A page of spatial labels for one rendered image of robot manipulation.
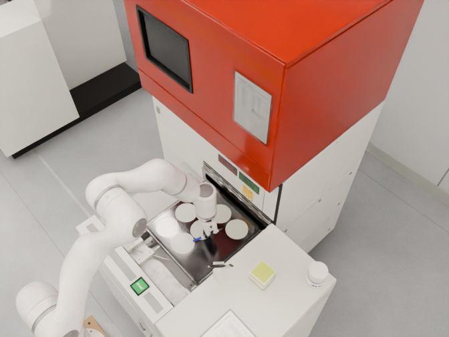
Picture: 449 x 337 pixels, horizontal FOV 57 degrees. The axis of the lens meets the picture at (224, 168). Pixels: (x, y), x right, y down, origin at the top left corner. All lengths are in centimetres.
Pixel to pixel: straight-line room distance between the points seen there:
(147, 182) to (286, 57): 52
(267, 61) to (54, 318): 92
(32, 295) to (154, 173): 51
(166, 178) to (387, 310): 189
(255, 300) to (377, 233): 156
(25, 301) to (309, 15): 117
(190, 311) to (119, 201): 60
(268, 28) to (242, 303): 98
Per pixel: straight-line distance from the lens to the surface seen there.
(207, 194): 153
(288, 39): 121
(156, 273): 180
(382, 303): 282
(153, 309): 166
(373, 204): 315
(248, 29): 123
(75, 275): 129
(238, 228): 184
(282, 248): 174
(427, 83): 288
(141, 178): 123
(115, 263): 176
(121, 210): 118
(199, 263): 177
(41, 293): 139
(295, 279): 169
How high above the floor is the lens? 250
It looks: 52 degrees down
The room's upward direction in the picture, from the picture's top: 1 degrees counter-clockwise
